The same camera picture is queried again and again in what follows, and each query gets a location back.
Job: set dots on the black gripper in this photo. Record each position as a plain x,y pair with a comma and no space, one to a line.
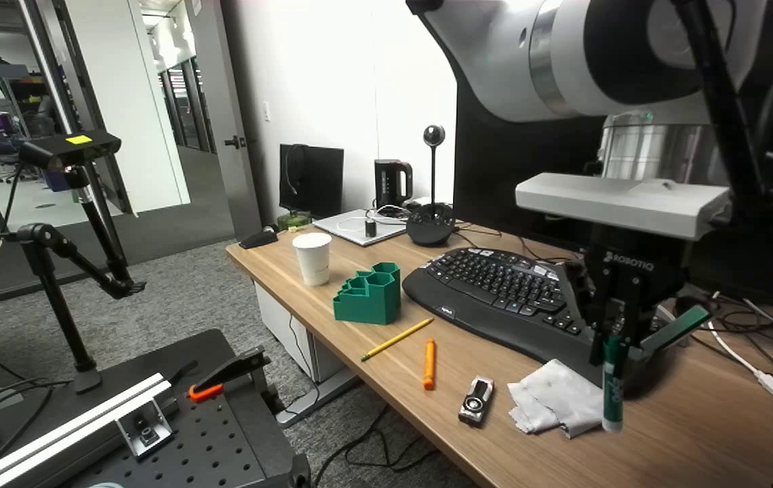
630,272

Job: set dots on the green and white marker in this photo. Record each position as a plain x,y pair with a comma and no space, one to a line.
613,395

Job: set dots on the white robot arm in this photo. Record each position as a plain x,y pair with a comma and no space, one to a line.
510,55

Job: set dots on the orange marker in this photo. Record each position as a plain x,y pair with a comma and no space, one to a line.
430,363

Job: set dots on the crumpled white tissue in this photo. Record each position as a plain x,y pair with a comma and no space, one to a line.
550,395

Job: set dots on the black ergonomic keyboard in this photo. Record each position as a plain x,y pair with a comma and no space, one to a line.
493,288

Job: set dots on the silver metal cylinder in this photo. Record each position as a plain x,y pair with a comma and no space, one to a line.
647,149

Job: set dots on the black webcam on stand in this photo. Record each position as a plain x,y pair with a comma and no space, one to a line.
430,221

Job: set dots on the yellow pencil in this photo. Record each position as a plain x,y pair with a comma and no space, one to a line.
396,340

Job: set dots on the green honeycomb pen holder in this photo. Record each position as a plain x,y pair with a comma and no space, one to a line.
367,299

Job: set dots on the black electric kettle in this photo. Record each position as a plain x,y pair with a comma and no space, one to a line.
390,181

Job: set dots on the small dark bottle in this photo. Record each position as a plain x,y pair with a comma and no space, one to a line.
370,222

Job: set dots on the grey flat pad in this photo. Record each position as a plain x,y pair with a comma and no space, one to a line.
347,229

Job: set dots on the grey desk leg foot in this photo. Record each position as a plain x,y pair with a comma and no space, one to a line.
317,395

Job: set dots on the white paper cup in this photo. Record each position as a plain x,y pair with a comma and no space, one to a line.
312,261

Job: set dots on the white under-desk cabinet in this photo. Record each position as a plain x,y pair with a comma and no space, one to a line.
290,333

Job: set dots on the black boxy monitor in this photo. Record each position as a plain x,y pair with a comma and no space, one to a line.
310,179

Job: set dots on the black and orange clamp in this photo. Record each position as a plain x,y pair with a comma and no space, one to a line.
226,372

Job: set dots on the black perforated cart top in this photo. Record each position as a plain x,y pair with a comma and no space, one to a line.
224,442

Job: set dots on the silver corner bracket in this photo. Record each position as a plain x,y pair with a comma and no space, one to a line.
145,428

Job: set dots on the black articulated camera stand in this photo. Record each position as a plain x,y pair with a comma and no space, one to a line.
61,299

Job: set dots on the aluminium extrusion rail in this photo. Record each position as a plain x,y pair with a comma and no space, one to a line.
61,428

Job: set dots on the black camera with yellow sticker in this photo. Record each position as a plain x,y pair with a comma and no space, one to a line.
69,149

